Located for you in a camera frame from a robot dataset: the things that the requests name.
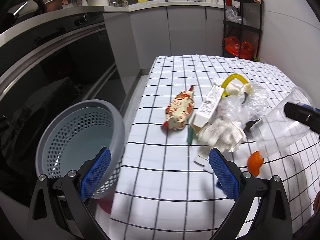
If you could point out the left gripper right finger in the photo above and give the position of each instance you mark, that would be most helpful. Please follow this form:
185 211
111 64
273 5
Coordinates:
272 219

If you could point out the grey kitchen cabinets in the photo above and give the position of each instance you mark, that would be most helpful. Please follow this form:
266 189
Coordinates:
137 37

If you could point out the black metal shelf rack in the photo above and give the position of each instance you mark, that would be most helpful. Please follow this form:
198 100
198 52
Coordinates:
251 32

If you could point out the red plastic bag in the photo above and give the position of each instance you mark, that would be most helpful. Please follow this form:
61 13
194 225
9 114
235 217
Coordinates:
237 48

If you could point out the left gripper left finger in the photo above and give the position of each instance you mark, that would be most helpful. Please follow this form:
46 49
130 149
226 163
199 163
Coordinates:
58 208

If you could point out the red patterned snack wrapper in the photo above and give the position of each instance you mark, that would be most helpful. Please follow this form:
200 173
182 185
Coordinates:
179 110

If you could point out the clear plastic cup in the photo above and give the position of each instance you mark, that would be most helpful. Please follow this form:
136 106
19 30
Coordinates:
274 132

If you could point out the brown cooking pot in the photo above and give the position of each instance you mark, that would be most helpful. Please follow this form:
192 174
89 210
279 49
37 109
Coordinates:
51 5

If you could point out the white black checked tablecloth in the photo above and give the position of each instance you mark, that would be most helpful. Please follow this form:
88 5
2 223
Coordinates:
165 188

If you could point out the crumpled clear plastic bag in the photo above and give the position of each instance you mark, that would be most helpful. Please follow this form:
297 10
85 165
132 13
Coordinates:
250 104

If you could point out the green marker pen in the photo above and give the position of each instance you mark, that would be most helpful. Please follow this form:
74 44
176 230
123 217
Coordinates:
191 135

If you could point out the white cardboard box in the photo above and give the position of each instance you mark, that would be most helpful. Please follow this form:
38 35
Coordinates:
207 108

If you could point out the crumpled white paper towel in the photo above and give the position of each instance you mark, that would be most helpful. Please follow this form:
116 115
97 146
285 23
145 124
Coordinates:
225 135

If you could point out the small white paper scrap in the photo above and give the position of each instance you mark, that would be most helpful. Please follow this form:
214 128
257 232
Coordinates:
202 159

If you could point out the orange peel piece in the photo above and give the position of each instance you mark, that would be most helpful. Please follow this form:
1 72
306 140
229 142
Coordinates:
254 163

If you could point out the clear bag on shelf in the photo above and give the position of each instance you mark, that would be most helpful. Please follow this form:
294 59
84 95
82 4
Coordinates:
232 15

